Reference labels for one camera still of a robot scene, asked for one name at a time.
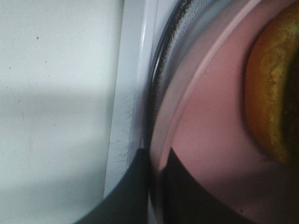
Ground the glass microwave turntable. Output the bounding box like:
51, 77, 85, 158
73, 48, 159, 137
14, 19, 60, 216
144, 0, 257, 224

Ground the burger with lettuce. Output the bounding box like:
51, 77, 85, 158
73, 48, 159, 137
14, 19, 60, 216
244, 2, 299, 165

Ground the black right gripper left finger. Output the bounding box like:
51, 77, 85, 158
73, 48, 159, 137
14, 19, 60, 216
77, 148, 150, 224

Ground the pink round plate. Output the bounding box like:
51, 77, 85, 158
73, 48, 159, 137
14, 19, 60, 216
151, 0, 299, 224

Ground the white microwave oven body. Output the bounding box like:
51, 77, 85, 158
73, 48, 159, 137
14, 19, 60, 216
104, 0, 178, 197

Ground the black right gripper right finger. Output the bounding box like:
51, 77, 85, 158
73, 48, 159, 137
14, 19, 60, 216
162, 149, 248, 224

